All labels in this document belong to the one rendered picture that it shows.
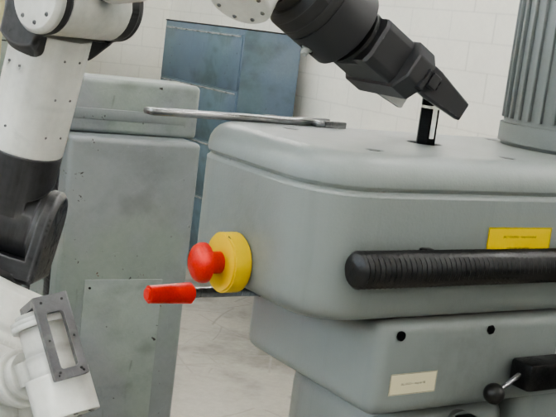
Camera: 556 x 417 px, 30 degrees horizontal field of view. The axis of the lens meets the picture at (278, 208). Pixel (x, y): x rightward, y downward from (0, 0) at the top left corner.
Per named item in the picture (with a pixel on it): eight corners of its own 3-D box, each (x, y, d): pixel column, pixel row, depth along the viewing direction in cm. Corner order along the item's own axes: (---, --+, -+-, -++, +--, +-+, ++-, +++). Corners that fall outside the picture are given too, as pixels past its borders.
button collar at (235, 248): (231, 300, 100) (238, 239, 99) (201, 284, 105) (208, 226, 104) (248, 299, 101) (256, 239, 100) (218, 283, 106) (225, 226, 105)
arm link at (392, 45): (338, 105, 114) (262, 40, 108) (385, 34, 115) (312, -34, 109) (404, 120, 103) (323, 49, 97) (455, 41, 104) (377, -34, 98)
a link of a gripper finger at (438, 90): (451, 124, 108) (414, 90, 105) (467, 98, 108) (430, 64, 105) (461, 126, 107) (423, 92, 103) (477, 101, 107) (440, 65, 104)
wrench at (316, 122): (155, 117, 104) (156, 108, 104) (138, 112, 107) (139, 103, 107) (346, 129, 118) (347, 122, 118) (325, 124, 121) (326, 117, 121)
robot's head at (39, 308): (21, 398, 107) (42, 385, 101) (-1, 318, 109) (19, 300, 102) (78, 382, 111) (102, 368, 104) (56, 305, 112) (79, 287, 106)
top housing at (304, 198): (306, 330, 93) (330, 154, 90) (174, 259, 114) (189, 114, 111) (644, 309, 118) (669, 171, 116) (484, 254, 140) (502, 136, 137)
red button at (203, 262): (199, 288, 99) (204, 247, 98) (180, 277, 102) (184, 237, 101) (229, 287, 101) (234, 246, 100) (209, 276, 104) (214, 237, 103)
